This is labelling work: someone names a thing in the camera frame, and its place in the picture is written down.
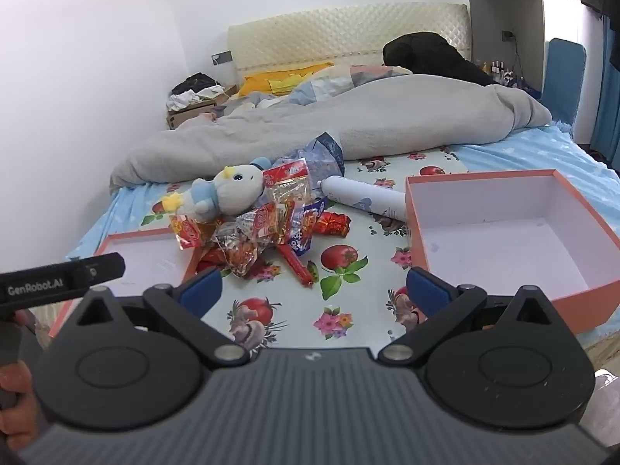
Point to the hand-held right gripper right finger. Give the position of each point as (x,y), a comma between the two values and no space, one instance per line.
(426,290)

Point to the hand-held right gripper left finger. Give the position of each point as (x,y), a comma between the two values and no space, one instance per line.
(201,289)

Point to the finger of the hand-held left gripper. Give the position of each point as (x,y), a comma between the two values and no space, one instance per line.
(99,269)

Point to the orange cardboard box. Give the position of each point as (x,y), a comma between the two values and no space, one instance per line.
(508,242)

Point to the red sausage stick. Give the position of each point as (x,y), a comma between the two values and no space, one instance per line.
(296,264)

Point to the person's left hand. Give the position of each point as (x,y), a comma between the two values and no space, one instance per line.
(19,421)

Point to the orange box lid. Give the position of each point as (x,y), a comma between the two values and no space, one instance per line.
(140,256)

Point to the floral mat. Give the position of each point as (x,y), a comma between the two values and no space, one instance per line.
(368,271)

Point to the white blue plush toy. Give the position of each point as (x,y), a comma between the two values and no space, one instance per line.
(227,189)

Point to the red foil snack packet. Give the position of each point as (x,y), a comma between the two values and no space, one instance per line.
(334,224)

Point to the blue white snack packet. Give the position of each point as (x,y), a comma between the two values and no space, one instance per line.
(302,232)

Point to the white spray bottle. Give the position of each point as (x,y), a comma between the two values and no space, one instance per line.
(358,193)

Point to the blue purple plastic bag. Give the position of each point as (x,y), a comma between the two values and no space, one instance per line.
(319,155)

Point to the brown cardboard box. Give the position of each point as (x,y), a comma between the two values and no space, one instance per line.
(193,114)

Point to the light blue bed sheet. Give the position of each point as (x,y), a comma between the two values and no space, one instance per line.
(533,150)

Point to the grey blanket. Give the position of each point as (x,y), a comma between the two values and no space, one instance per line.
(290,121)

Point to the yellow pillow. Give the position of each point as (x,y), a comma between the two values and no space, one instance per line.
(261,82)

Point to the patterned quilt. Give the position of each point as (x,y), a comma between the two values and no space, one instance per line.
(334,82)

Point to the row of small bottles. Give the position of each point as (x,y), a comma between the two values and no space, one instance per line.
(496,70)

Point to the black garment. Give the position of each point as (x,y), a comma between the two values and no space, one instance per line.
(426,53)

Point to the blue chair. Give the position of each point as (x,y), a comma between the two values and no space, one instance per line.
(564,77)

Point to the blue curtain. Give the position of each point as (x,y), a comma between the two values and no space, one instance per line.
(608,106)

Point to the cream padded headboard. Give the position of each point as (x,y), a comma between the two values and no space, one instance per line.
(339,29)

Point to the white cabinet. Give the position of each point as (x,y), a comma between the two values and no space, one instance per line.
(528,9)

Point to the grey wall socket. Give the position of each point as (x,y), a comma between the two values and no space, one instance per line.
(221,58)

